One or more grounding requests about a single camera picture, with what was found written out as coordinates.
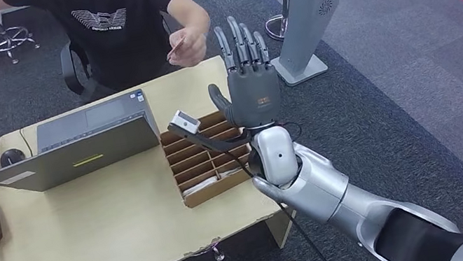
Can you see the person's left forearm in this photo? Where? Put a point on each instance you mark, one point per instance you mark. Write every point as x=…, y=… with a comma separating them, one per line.
x=192, y=11

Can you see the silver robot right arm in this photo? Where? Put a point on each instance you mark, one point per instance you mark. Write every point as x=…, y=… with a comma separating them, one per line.
x=332, y=197

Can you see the gold ID card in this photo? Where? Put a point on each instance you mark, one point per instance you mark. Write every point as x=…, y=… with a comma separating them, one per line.
x=176, y=48

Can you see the wooden card organizer box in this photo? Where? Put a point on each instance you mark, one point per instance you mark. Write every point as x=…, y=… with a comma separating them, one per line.
x=200, y=167

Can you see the black stool chrome base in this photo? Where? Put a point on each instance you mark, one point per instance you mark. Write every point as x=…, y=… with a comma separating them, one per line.
x=11, y=39

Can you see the chrome stanchion base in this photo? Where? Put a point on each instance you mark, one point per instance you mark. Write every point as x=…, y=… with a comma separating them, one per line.
x=276, y=30

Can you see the metal hook under desk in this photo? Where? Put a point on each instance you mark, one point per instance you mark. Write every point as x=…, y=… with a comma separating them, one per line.
x=218, y=254

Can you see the person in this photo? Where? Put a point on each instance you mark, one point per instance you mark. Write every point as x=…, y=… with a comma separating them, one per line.
x=111, y=32

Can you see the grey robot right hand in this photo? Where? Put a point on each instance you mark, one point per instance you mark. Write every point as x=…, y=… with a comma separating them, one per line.
x=256, y=97

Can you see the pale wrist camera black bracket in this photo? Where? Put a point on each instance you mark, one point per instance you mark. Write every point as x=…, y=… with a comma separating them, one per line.
x=184, y=122

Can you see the black computer mouse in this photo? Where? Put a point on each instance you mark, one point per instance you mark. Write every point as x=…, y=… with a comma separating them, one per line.
x=11, y=157

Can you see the person's left hand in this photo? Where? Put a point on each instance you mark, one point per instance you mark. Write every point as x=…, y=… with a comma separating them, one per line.
x=191, y=47

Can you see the grey kiosk stand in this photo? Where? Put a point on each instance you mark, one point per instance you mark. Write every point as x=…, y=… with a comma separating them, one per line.
x=309, y=3

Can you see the white card in organizer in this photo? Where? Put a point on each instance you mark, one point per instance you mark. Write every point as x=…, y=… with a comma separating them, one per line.
x=198, y=186

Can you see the black office chair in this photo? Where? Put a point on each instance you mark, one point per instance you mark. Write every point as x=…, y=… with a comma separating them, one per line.
x=71, y=71

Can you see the grey laptop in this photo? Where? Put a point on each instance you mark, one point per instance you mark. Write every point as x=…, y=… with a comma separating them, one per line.
x=76, y=160

